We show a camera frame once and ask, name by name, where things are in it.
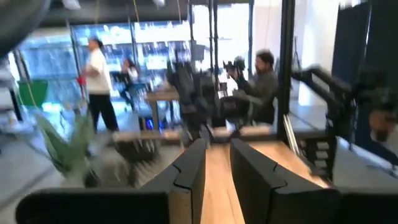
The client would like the wooden background table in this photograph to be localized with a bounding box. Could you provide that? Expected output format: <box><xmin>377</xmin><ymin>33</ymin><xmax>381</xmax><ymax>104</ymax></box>
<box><xmin>143</xmin><ymin>89</ymin><xmax>181</xmax><ymax>131</ymax></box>

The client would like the person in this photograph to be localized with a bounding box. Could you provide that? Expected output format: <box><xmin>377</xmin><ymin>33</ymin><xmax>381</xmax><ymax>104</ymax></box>
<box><xmin>231</xmin><ymin>49</ymin><xmax>280</xmax><ymax>126</ymax></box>
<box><xmin>81</xmin><ymin>34</ymin><xmax>119</xmax><ymax>133</ymax></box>
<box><xmin>368</xmin><ymin>104</ymin><xmax>398</xmax><ymax>167</ymax></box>
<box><xmin>119</xmin><ymin>57</ymin><xmax>141</xmax><ymax>108</ymax></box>

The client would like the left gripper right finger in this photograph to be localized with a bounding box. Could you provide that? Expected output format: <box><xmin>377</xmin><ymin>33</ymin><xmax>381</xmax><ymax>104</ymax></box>
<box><xmin>229</xmin><ymin>139</ymin><xmax>340</xmax><ymax>224</ymax></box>

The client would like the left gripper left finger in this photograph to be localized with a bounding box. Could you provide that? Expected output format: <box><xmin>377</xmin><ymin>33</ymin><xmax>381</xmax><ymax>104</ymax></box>
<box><xmin>141</xmin><ymin>138</ymin><xmax>208</xmax><ymax>224</ymax></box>

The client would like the black vertical frame post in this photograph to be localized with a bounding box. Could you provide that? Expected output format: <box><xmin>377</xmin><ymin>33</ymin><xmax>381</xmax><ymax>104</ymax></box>
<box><xmin>275</xmin><ymin>0</ymin><xmax>297</xmax><ymax>141</ymax></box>

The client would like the green bin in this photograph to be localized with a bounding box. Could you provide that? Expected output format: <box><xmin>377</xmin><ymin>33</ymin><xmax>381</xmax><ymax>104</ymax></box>
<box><xmin>17</xmin><ymin>80</ymin><xmax>50</xmax><ymax>109</ymax></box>

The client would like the snake plant in white pot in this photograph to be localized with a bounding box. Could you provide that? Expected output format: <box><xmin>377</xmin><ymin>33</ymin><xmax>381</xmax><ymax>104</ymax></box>
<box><xmin>33</xmin><ymin>110</ymin><xmax>131</xmax><ymax>189</ymax></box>

